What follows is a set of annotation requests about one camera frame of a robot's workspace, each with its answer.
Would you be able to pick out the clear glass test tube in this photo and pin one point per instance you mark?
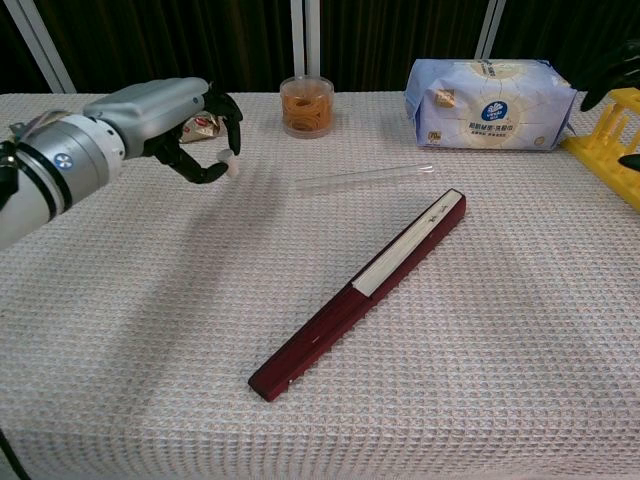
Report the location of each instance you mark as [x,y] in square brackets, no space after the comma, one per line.
[360,177]

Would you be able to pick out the small white cap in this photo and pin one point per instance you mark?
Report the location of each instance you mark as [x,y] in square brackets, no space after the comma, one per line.
[230,162]

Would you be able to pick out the white screen frame post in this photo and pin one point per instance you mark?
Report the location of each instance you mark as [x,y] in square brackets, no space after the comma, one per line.
[313,35]
[42,47]
[297,35]
[490,27]

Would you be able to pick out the clear jar of rubber bands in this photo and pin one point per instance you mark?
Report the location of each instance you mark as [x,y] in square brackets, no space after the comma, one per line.
[306,107]

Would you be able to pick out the beige waffle table cloth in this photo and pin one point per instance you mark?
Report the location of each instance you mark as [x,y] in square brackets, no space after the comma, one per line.
[150,325]

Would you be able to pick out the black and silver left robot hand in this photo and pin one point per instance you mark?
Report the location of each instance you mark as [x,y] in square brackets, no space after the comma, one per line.
[150,110]

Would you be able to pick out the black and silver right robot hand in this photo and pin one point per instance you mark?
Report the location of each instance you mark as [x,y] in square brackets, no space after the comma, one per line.
[615,65]

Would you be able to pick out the gold foil snack packet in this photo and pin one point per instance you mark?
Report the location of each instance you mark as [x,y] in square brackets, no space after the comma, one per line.
[202,127]

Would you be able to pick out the dark green curtain panel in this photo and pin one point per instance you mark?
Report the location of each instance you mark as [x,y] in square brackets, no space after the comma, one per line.
[400,30]
[175,40]
[12,55]
[560,30]

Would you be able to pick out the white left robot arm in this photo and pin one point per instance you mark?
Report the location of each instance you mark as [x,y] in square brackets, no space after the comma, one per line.
[45,170]

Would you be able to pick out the pale blue tissue pack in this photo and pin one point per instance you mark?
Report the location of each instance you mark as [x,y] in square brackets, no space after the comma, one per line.
[480,107]

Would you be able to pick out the dark red folded fan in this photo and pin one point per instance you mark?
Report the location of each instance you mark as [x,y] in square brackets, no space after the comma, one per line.
[320,335]

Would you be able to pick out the yellow plastic rack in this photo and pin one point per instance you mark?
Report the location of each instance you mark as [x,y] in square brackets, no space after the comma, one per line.
[600,156]

